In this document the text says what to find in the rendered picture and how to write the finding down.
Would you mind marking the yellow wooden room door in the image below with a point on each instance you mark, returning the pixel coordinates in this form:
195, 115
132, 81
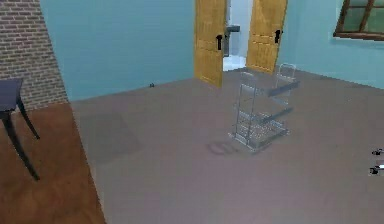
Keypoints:
208, 40
265, 36

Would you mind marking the brown framed window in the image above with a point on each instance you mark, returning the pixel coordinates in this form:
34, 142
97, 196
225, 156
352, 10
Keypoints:
361, 18

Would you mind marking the dark purple table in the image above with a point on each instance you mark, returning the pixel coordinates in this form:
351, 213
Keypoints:
8, 95

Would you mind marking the small dark floor object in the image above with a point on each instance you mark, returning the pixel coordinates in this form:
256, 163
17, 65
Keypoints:
152, 85

